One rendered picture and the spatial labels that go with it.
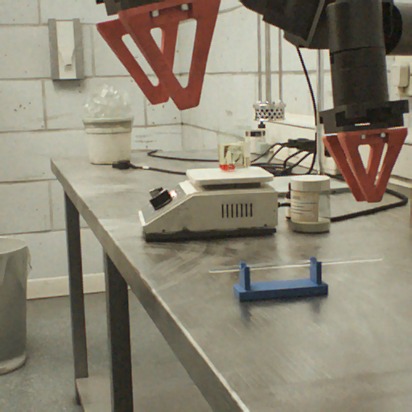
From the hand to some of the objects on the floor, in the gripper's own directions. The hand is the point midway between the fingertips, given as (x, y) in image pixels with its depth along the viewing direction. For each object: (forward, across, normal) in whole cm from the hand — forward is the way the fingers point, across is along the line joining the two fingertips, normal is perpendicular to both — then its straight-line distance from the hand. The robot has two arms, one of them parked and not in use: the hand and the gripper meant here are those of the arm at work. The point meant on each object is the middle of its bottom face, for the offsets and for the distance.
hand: (368, 193), depth 82 cm
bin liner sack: (+58, -202, -72) cm, 222 cm away
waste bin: (+59, -202, -73) cm, 223 cm away
